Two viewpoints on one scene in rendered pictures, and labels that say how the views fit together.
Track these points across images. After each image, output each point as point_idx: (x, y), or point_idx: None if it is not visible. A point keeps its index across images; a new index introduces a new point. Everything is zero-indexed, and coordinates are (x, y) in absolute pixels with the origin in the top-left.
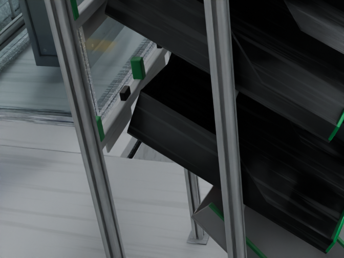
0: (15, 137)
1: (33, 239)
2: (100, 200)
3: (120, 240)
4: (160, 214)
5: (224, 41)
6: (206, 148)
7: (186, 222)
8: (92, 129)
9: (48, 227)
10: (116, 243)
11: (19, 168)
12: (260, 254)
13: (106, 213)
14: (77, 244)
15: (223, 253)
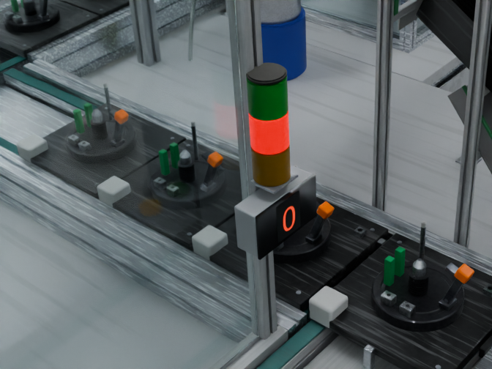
0: (329, 42)
1: (320, 125)
2: (381, 62)
3: (389, 102)
4: (441, 135)
5: None
6: (468, 35)
7: (461, 147)
8: (389, 1)
9: (336, 119)
10: (384, 101)
11: (325, 68)
12: (491, 135)
13: (383, 73)
14: (356, 138)
15: (485, 178)
